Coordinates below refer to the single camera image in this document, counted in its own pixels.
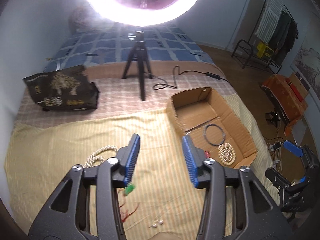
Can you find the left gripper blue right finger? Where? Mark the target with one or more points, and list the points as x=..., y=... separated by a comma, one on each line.
x=194, y=158

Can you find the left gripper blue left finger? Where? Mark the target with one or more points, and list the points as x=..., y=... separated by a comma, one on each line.
x=127, y=157

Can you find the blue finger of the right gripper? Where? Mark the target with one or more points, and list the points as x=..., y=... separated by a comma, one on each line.
x=293, y=148
x=302, y=181

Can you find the dark metal bangle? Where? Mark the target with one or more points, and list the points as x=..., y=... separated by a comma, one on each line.
x=214, y=135

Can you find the white power strip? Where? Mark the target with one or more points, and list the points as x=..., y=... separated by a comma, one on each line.
x=274, y=147

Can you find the open cardboard box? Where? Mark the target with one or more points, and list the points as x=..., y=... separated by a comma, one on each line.
x=204, y=115

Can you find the black device on floor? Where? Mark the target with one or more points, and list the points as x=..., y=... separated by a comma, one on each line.
x=273, y=119

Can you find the orange cloth covered box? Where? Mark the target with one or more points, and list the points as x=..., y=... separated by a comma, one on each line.
x=279, y=90

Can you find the yellow striped bed sheet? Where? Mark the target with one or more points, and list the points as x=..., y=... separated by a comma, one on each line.
x=38, y=159

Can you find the checkered beige bed cover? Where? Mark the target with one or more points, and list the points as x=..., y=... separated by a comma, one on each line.
x=122, y=96

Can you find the black snack bag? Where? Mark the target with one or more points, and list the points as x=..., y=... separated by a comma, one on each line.
x=63, y=90

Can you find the black clothes rack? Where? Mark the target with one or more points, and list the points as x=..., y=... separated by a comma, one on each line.
x=245, y=51

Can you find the black tripod stand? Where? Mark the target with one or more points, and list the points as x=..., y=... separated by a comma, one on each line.
x=139, y=54

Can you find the yellow crate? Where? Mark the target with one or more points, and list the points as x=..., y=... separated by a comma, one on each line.
x=264, y=52

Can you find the blue patterned blanket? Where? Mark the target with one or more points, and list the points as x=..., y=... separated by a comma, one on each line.
x=164, y=42

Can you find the dark hanging clothes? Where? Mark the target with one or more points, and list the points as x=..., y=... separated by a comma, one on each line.
x=285, y=34

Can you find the floral pillow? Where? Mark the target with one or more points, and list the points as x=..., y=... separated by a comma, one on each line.
x=83, y=19

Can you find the white striped hanging towel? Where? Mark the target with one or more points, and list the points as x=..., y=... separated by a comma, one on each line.
x=269, y=19

